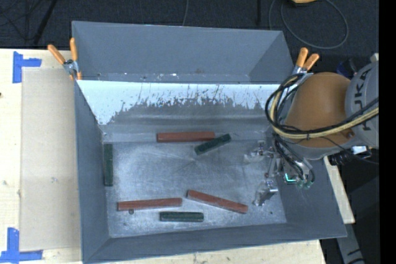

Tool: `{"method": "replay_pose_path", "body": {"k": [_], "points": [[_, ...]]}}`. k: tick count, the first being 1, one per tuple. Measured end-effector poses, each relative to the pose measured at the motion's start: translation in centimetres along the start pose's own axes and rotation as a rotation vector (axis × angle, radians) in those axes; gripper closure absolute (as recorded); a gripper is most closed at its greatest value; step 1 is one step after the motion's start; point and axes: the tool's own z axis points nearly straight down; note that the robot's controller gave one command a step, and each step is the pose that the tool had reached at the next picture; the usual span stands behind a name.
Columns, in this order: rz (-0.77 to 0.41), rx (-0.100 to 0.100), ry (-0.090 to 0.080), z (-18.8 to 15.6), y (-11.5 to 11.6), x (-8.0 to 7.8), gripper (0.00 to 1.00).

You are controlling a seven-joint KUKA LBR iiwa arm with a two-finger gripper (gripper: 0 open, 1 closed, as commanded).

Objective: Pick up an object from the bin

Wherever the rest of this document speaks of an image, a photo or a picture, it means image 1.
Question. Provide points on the grey metal bin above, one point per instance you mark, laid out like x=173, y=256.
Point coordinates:
x=173, y=170

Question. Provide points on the red-brown flat block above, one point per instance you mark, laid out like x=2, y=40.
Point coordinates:
x=149, y=204
x=185, y=136
x=217, y=201

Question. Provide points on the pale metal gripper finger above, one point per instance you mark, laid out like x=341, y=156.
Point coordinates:
x=256, y=154
x=265, y=191

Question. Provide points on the dark green flat block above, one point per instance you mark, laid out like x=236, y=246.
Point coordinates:
x=181, y=216
x=108, y=165
x=213, y=144

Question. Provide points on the pale wood flat board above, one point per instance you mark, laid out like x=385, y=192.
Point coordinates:
x=49, y=157

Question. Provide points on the black cylinder on white bracket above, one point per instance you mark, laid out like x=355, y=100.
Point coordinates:
x=340, y=158

